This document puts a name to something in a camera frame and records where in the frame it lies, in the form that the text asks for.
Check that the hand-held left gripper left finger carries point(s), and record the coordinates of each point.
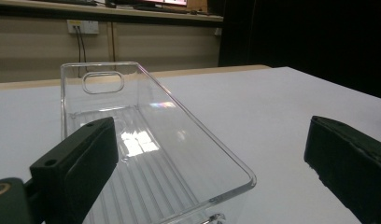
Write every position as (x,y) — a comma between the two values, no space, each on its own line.
(73,165)

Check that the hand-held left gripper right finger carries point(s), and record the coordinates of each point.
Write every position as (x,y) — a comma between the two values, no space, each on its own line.
(350,161)

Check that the clear plastic storage bin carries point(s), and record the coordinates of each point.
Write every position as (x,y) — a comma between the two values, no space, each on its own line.
(179,149)

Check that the white table sheet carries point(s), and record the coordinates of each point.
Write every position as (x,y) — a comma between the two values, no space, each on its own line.
(272,109)

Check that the wooden table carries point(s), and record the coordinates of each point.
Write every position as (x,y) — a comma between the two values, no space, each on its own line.
(23,84)

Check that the black curtain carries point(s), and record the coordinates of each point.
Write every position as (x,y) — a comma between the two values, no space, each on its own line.
(303,37)

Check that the background desk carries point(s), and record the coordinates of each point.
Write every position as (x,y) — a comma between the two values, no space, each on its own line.
(54,7)

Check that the dark keyboard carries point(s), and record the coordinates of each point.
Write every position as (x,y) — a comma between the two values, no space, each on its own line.
(160,8)

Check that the brown cardboard box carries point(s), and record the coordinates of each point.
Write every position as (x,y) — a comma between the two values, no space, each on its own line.
(197,4)

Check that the white wall outlet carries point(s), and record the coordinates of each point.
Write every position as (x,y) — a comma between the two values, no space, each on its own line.
(87,27)

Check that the small white wall socket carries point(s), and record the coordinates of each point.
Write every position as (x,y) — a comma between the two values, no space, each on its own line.
(218,31)

